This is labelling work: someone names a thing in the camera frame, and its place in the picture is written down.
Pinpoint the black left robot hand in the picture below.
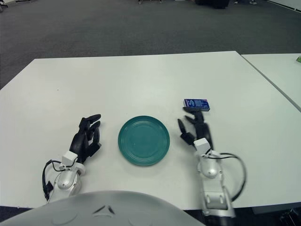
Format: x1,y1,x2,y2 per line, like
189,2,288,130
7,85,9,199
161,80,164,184
70,113,103,164

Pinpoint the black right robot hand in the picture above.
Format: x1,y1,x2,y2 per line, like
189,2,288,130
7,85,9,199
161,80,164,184
177,107,214,150

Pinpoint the blue gum box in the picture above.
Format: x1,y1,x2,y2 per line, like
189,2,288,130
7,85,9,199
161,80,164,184
182,98,212,113

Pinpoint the teal round plate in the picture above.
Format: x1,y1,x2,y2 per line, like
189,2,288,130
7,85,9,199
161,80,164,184
118,115,170,167

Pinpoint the grey robot torso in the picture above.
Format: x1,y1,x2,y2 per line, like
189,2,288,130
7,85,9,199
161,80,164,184
0,190,205,226

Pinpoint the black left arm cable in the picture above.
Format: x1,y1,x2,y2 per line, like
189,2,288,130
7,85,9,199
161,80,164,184
42,159,64,201

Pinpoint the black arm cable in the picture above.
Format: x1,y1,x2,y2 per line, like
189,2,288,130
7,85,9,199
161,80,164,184
213,153,247,203
42,159,64,201

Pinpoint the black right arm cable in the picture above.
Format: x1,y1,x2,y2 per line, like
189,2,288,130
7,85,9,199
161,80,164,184
213,153,247,203

